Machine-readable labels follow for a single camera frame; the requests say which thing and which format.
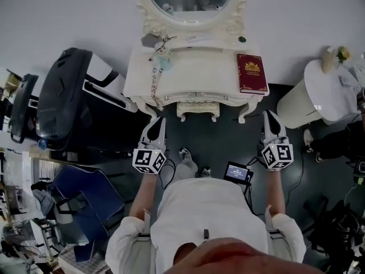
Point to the blue folding chair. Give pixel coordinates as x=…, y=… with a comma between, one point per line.
x=85, y=204

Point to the red hardcover book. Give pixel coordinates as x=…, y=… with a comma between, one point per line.
x=252, y=73

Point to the person's left forearm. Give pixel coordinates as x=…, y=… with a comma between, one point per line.
x=144, y=194

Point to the person's white shirt torso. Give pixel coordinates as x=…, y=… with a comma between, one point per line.
x=205, y=224

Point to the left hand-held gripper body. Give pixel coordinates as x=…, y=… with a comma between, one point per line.
x=148, y=160

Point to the blue bottle cap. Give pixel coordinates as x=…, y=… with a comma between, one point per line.
x=42, y=144

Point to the person's face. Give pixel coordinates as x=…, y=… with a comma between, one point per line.
x=228, y=257

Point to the white stool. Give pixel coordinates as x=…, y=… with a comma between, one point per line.
x=198, y=107

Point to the vase with yellow flower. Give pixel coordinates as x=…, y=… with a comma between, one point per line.
x=333, y=57

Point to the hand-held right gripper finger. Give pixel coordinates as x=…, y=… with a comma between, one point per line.
x=265, y=124
x=278, y=128

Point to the person's left shoe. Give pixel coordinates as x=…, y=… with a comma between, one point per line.
x=185, y=153

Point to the person's right shoe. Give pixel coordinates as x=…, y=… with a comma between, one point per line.
x=205, y=171

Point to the person's right forearm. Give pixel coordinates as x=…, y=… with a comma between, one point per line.
x=276, y=191

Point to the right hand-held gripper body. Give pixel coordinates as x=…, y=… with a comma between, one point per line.
x=278, y=156

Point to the round white side table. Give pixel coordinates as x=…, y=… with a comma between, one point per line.
x=322, y=96

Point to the small plush doll charm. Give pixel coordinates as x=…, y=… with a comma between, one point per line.
x=162, y=53

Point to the person's shoe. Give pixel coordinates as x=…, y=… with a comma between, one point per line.
x=205, y=171
x=185, y=153
x=308, y=140

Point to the small black screen device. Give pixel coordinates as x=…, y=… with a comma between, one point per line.
x=236, y=172

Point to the large black office chair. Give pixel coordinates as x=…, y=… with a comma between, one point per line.
x=68, y=98

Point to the small green object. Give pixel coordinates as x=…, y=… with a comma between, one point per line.
x=242, y=39

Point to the white dressing table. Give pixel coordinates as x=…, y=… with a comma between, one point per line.
x=196, y=70

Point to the pile of black equipment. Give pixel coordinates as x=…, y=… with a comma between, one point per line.
x=336, y=233

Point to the person's legs grey trousers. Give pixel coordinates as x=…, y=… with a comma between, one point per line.
x=186, y=168

